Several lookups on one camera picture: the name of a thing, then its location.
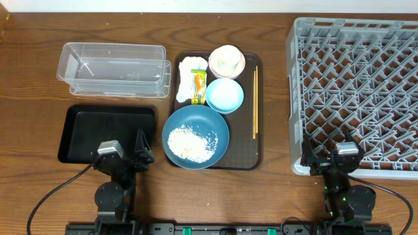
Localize white rice food scraps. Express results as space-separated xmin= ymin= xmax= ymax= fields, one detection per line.
xmin=168 ymin=125 xmax=218 ymax=163

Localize small light blue bowl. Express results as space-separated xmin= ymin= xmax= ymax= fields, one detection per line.
xmin=206 ymin=78 xmax=244 ymax=114

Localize wooden chopstick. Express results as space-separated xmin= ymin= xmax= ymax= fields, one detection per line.
xmin=252 ymin=71 xmax=256 ymax=140
xmin=255 ymin=65 xmax=259 ymax=134

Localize pink bowl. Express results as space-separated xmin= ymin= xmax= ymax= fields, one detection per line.
xmin=208 ymin=52 xmax=246 ymax=79

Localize black food waste tray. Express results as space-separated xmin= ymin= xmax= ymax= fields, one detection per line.
xmin=57 ymin=104 xmax=155 ymax=164

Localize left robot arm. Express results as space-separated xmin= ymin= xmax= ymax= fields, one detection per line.
xmin=93 ymin=129 xmax=155 ymax=234

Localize left wooden chopstick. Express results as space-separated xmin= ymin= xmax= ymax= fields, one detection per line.
xmin=252 ymin=71 xmax=256 ymax=140

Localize right wooden chopstick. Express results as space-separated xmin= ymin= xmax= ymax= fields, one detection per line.
xmin=255 ymin=65 xmax=259 ymax=134

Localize yellow green snack wrapper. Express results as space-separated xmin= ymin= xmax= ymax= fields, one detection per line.
xmin=191 ymin=69 xmax=207 ymax=105

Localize white napkin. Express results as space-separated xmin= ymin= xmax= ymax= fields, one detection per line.
xmin=176 ymin=57 xmax=208 ymax=103

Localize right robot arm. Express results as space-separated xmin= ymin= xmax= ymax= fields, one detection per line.
xmin=301 ymin=132 xmax=376 ymax=234

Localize clear plastic waste bin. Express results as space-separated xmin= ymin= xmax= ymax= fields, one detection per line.
xmin=56 ymin=42 xmax=171 ymax=98

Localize grey dishwasher rack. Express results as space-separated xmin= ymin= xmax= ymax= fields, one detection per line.
xmin=286 ymin=18 xmax=417 ymax=180

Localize dark brown serving tray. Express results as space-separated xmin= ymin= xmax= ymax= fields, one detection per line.
xmin=164 ymin=50 xmax=264 ymax=172

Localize large dark blue plate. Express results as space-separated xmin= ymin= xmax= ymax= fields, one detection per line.
xmin=162 ymin=105 xmax=230 ymax=170

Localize cream cup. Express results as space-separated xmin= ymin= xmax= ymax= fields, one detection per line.
xmin=211 ymin=45 xmax=241 ymax=76

